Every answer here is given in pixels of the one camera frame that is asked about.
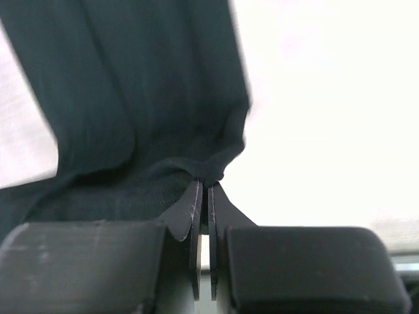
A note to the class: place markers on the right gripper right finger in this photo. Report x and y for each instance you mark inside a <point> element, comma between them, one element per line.
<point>289,269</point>

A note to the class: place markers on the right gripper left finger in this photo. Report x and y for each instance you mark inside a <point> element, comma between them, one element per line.
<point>106,267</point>

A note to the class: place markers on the black t shirt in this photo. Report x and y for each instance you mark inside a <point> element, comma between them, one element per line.
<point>143,97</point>

